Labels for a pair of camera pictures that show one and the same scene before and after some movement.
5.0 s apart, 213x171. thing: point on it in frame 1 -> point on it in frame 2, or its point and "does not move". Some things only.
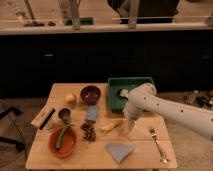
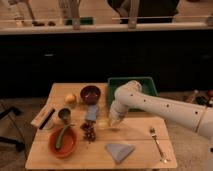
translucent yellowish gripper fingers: [127, 125] -> [113, 122]
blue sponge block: [91, 114] does not move
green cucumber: [59, 140] does not move
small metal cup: [64, 114] does not move
